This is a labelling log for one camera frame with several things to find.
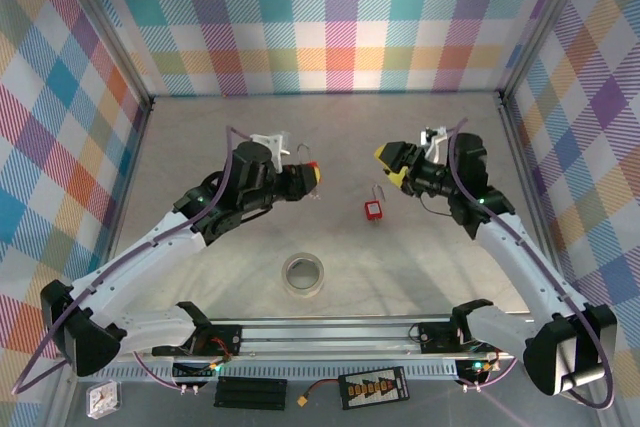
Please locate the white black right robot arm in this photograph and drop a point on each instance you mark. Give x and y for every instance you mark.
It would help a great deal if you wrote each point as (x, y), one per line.
(525, 257)

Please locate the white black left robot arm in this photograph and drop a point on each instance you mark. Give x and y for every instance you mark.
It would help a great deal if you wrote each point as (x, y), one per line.
(140, 262)

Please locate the aluminium table edge bar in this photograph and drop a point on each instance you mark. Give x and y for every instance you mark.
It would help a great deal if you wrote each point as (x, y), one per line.
(525, 172)
(136, 147)

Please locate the clear tape roll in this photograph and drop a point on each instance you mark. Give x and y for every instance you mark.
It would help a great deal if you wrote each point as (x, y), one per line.
(289, 287)

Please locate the perforated metal strip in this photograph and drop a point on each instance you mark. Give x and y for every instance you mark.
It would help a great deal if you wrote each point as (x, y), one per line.
(280, 371)

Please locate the black controller board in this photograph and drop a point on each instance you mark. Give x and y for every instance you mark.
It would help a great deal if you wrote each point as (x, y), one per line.
(477, 369)
(195, 373)

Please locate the black ribbed box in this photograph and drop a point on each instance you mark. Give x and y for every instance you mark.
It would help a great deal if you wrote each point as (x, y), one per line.
(250, 392)

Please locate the black board with yellow connectors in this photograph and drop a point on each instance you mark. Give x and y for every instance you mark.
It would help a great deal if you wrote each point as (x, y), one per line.
(372, 387)

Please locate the small square white clock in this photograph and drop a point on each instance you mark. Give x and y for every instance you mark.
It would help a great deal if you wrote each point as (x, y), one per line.
(104, 399)

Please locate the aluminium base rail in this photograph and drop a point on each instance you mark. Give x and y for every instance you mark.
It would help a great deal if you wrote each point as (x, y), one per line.
(325, 334)

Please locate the aluminium frame post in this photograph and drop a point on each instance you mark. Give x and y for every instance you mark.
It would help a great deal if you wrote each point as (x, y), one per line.
(544, 22)
(109, 22)

